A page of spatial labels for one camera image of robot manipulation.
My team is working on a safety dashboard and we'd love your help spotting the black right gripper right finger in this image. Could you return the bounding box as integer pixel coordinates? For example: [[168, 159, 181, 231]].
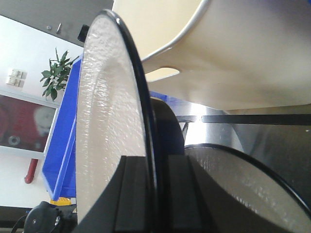
[[161, 155, 236, 233]]

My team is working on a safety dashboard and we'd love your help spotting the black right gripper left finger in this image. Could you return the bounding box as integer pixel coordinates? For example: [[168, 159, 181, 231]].
[[75, 156, 155, 233]]

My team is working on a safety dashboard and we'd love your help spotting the beige plate black rim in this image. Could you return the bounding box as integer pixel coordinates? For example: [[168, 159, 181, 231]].
[[185, 144, 311, 233], [75, 10, 159, 224]]

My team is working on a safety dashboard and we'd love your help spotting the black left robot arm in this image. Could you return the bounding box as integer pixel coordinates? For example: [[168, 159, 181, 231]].
[[12, 156, 150, 233]]

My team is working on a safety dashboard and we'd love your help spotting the large blue plastic crate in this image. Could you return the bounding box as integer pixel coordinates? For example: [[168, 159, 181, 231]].
[[42, 55, 83, 201]]

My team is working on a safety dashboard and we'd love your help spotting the green potted plant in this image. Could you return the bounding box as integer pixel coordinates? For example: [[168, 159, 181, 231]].
[[40, 48, 79, 101]]

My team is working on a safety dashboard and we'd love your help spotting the cream plastic bin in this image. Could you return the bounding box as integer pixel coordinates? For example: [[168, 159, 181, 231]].
[[112, 0, 311, 110]]

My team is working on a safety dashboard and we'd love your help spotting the red pipe on wall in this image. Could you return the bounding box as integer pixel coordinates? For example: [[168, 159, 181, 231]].
[[24, 159, 38, 184]]

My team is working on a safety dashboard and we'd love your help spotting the wall switch panel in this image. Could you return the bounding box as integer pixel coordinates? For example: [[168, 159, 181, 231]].
[[6, 69, 27, 88]]

